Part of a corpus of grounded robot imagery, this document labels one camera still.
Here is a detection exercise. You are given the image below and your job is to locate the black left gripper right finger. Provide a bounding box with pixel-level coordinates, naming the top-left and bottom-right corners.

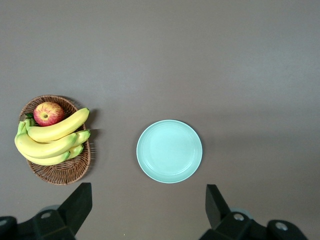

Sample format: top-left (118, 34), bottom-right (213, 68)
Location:
top-left (199, 184), bottom-right (308, 240)

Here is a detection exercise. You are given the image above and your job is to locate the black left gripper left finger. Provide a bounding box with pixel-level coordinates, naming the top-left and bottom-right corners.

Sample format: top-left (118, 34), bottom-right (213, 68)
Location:
top-left (0, 182), bottom-right (93, 240)

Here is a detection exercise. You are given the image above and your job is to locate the mint green round plate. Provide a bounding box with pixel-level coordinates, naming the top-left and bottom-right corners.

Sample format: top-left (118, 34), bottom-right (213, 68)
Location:
top-left (136, 119), bottom-right (203, 184)

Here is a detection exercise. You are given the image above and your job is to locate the brown wicker basket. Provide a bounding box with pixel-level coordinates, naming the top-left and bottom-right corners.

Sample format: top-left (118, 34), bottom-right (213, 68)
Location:
top-left (18, 94), bottom-right (91, 186)

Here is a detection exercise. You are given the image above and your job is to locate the yellow banana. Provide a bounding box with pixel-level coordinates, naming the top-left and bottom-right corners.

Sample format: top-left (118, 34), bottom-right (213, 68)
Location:
top-left (73, 129), bottom-right (91, 147)
top-left (14, 119), bottom-right (79, 160)
top-left (22, 149), bottom-right (71, 166)
top-left (66, 144), bottom-right (85, 160)
top-left (24, 107), bottom-right (90, 143)

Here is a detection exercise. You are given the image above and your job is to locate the red yellow apple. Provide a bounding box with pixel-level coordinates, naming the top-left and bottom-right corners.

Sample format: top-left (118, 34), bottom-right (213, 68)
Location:
top-left (24, 101), bottom-right (65, 127)

